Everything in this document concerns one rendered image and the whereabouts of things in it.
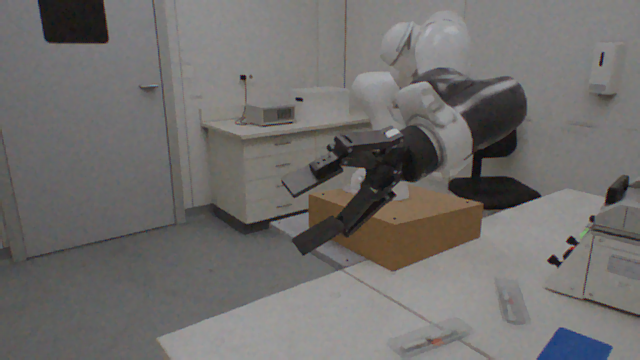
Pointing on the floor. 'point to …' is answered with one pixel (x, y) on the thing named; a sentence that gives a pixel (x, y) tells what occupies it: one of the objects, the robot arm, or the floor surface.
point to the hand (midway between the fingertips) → (300, 216)
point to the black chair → (499, 192)
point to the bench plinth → (250, 223)
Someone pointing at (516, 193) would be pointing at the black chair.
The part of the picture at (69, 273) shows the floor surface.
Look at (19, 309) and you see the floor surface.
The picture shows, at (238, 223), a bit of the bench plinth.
